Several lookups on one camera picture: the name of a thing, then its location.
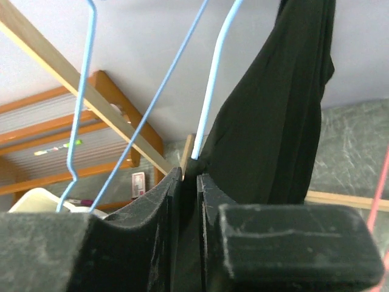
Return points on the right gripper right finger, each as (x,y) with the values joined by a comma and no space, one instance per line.
(254,247)

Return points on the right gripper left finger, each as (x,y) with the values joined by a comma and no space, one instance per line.
(133,249)

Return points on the black t shirt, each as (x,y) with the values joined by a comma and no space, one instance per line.
(262,145)

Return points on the blue hanger holding black shirt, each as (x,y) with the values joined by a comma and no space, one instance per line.
(212,77)

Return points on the pink wire hanger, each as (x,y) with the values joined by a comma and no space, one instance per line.
(374,210)

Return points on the blue hanger far left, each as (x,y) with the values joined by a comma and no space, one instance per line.
(107,113)

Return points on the small red white box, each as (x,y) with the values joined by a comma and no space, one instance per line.
(138,184)

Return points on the white laundry basket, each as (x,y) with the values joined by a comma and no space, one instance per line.
(40,200)

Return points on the green white pen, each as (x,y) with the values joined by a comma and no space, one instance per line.
(52,149)

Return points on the brown wooden shoe rack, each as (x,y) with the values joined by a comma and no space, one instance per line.
(41,121)

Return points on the light wooden clothes rack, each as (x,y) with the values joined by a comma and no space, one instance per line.
(24,34)

